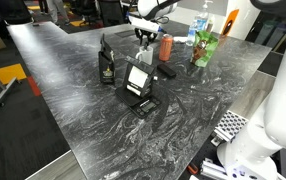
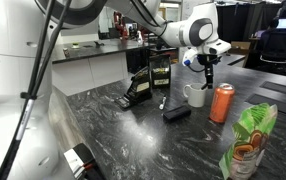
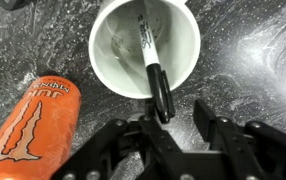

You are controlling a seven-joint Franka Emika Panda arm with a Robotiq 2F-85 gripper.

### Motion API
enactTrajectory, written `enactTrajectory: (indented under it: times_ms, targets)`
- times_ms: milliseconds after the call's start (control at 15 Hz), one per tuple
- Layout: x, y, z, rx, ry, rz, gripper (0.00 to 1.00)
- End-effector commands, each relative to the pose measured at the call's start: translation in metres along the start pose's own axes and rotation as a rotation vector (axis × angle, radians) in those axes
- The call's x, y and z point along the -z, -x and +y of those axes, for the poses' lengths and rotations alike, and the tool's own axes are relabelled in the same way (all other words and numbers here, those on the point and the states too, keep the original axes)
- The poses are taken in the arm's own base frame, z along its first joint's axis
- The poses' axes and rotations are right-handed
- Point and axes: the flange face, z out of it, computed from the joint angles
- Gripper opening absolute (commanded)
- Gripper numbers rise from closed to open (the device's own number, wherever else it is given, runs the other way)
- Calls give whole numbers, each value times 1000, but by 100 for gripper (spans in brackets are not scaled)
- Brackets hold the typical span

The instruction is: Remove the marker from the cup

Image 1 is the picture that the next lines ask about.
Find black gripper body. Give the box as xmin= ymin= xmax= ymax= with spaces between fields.
xmin=134 ymin=27 xmax=160 ymax=42

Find white ceramic mug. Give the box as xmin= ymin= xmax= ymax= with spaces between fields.
xmin=135 ymin=45 xmax=154 ymax=66

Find orange drink can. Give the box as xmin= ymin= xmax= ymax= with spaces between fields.
xmin=158 ymin=33 xmax=175 ymax=63

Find black rectangular eraser block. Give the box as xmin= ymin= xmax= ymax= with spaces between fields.
xmin=156 ymin=62 xmax=178 ymax=80

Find black stand with white paper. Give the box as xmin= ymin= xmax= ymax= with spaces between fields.
xmin=121 ymin=55 xmax=158 ymax=99

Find black office chair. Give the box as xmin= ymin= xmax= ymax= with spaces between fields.
xmin=97 ymin=0 xmax=126 ymax=28

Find black coffee bag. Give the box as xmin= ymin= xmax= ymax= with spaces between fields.
xmin=97 ymin=32 xmax=117 ymax=85

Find clear plastic water bottle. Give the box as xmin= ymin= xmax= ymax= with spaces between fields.
xmin=185 ymin=2 xmax=209 ymax=47

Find green snack bag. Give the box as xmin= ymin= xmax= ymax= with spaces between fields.
xmin=189 ymin=30 xmax=220 ymax=69

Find black digital scale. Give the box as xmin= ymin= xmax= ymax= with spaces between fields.
xmin=114 ymin=85 xmax=163 ymax=120

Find orange black sign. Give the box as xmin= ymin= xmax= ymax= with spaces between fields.
xmin=220 ymin=8 xmax=241 ymax=38

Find standing person legs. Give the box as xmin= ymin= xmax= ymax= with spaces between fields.
xmin=45 ymin=0 xmax=71 ymax=27

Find perforated metal plate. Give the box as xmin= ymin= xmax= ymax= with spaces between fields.
xmin=213 ymin=109 xmax=250 ymax=143

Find aluminium extrusion rails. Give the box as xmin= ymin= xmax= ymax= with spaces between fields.
xmin=200 ymin=159 xmax=232 ymax=180

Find white wrist mount box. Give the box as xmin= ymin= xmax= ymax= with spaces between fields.
xmin=128 ymin=15 xmax=161 ymax=34

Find orange handled tool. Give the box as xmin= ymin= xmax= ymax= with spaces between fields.
xmin=186 ymin=162 xmax=200 ymax=176

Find grey metal frame leg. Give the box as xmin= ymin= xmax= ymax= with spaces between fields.
xmin=0 ymin=59 xmax=23 ymax=108

